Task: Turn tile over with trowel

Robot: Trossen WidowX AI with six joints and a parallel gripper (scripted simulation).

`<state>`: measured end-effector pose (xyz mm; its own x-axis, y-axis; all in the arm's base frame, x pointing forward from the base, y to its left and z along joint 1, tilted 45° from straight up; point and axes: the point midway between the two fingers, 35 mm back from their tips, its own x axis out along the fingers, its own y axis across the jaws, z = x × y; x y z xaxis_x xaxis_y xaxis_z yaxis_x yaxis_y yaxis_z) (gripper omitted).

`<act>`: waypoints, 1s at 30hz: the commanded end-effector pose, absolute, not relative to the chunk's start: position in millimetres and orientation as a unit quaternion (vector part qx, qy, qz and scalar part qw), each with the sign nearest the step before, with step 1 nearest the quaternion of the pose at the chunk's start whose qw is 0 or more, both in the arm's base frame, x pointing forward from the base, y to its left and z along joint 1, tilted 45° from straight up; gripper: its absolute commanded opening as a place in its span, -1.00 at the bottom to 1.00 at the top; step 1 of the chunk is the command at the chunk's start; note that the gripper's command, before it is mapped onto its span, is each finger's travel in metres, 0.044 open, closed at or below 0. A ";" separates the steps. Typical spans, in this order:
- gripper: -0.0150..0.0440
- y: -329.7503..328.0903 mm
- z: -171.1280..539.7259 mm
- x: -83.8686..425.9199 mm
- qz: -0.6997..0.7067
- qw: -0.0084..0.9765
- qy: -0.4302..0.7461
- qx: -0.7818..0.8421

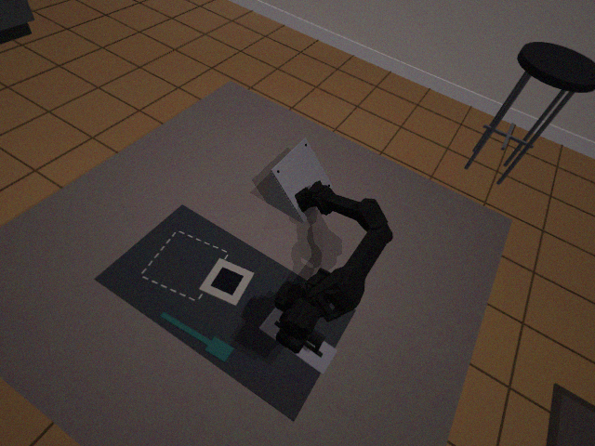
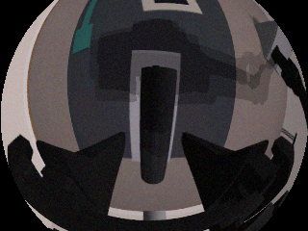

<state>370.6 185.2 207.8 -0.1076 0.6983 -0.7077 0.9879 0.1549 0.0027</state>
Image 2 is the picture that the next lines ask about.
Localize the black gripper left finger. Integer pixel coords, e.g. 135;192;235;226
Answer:
36;132;126;216

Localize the beige square tile with dark centre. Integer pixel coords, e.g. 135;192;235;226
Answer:
142;0;203;14

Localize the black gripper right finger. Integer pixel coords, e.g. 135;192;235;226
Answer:
181;132;269;211

